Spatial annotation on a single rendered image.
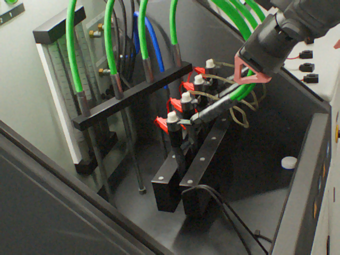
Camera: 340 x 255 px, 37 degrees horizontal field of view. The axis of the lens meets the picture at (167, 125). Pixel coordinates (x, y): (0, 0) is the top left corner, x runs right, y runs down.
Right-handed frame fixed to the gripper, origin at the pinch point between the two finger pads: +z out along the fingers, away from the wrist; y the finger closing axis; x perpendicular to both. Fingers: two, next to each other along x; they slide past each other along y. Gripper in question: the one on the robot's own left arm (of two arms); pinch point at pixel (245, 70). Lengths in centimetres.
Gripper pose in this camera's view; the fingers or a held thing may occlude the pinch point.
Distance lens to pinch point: 90.0
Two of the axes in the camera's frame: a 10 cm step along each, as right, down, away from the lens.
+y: -5.2, 6.6, -5.4
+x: 7.8, 6.3, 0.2
